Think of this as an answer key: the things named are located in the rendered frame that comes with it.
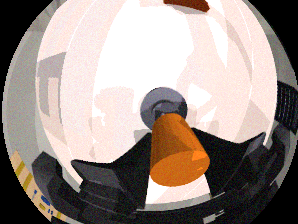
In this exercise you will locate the orange cylinder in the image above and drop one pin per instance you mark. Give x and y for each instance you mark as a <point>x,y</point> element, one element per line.
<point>178,158</point>

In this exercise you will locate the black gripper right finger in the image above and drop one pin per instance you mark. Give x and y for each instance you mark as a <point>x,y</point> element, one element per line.
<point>225,157</point>

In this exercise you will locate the black round pedestal with silver shaft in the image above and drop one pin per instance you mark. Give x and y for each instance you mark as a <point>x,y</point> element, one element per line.
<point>160,101</point>

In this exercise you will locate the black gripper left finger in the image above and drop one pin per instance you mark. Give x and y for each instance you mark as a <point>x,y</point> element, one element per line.
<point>130,172</point>

